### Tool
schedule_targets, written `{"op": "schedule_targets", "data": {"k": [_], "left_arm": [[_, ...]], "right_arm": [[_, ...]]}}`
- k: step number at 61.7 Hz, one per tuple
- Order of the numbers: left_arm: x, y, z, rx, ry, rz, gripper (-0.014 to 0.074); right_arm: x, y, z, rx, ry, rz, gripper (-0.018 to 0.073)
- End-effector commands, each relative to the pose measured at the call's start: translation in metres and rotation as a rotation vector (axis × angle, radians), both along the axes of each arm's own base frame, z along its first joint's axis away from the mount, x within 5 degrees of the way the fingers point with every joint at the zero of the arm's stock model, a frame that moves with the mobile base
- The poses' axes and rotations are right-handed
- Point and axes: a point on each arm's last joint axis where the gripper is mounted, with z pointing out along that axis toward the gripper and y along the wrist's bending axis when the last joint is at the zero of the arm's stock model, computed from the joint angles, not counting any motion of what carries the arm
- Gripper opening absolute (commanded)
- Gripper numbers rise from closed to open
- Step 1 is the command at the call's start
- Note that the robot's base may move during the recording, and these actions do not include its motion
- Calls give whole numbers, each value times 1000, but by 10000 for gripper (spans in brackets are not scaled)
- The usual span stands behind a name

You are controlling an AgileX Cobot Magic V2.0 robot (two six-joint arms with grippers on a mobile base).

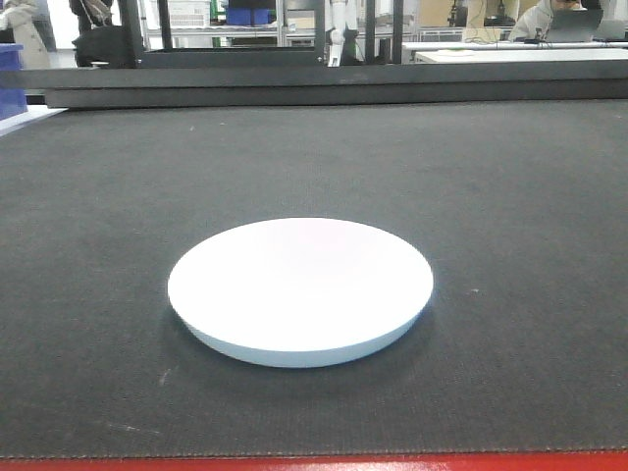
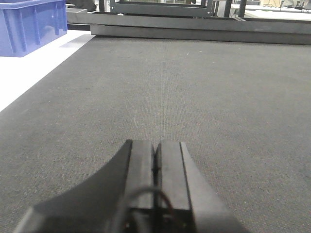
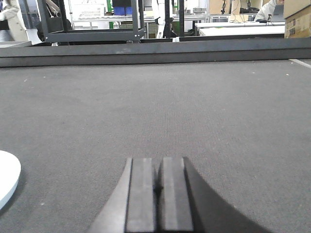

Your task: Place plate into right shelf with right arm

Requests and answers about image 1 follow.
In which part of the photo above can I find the pale blue round tray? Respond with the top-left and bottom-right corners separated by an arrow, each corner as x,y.
167,218 -> 434,368

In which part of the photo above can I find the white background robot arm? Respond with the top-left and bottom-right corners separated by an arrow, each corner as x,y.
324,0 -> 358,68

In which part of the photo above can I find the black fabric table mat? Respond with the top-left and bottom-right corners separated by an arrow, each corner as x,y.
0,100 -> 628,460

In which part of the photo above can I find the seated person in hoodie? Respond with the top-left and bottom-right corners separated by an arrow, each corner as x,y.
508,0 -> 584,42

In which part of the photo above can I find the white background table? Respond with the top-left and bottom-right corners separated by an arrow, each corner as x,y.
401,41 -> 627,64

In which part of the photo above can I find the blue storage crate left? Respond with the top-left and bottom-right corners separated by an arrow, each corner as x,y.
1,43 -> 27,120

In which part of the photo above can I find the person in beige coat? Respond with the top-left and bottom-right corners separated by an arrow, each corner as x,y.
1,0 -> 50,70

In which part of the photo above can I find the black metal frame rack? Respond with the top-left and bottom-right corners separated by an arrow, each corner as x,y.
4,1 -> 627,109

